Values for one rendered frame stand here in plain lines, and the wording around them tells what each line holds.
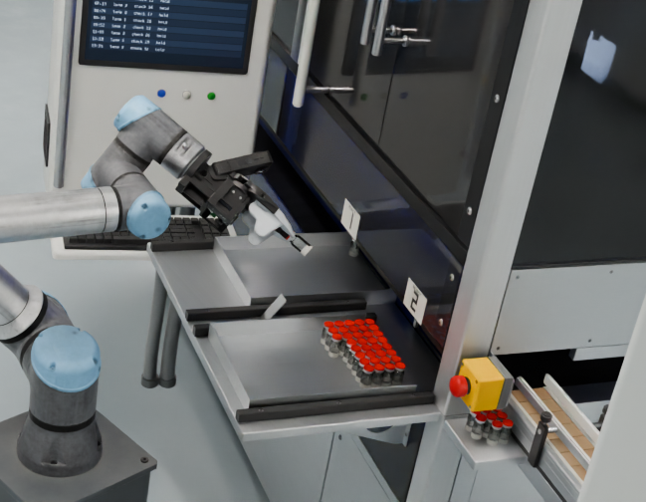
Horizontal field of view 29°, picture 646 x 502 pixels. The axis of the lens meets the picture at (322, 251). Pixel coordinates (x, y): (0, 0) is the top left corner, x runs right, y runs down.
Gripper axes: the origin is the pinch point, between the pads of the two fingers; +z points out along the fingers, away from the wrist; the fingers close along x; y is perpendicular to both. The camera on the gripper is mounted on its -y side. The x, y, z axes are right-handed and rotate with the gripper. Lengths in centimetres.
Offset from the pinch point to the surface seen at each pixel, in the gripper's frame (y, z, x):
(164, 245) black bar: -7, -19, -61
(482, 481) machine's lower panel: -1, 62, -34
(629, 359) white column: 69, 14, 156
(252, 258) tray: -17, -2, -59
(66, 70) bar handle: -23, -61, -59
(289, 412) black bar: 18.7, 21.6, -19.8
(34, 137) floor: -96, -107, -293
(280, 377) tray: 11.3, 17.0, -29.0
